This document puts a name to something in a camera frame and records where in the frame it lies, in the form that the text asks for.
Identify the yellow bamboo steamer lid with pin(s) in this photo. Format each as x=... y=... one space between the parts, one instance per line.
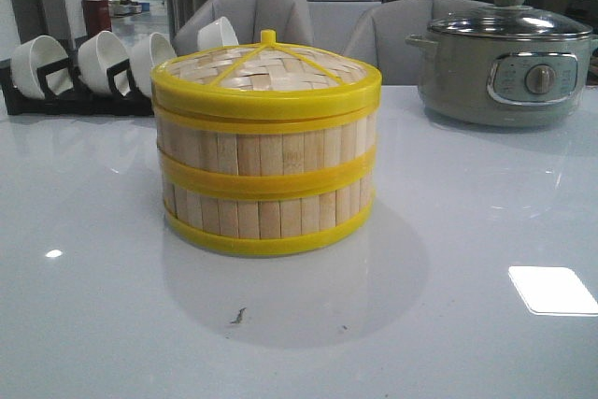
x=265 y=81

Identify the bamboo steamer tier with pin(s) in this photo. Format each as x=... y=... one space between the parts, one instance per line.
x=268 y=228
x=257 y=158

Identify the grey chair right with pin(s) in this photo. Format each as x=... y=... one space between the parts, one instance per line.
x=379 y=36

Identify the grey chair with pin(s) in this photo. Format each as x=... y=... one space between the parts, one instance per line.
x=290 y=19
x=379 y=36

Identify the white bowl right end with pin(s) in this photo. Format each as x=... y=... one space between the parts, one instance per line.
x=219 y=33

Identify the grey chair left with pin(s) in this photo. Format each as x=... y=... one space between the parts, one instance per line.
x=290 y=19

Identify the white bowl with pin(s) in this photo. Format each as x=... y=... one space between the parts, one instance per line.
x=28 y=57
x=149 y=52
x=96 y=56

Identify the grey electric cooking pot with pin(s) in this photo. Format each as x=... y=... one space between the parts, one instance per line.
x=501 y=82

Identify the black bowl rack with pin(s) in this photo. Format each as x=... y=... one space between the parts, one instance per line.
x=124 y=98

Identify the red bin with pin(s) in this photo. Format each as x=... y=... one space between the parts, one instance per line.
x=96 y=16

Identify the glass pot lid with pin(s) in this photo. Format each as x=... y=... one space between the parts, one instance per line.
x=510 y=19

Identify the white bowl far left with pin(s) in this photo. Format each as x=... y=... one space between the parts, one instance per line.
x=28 y=57

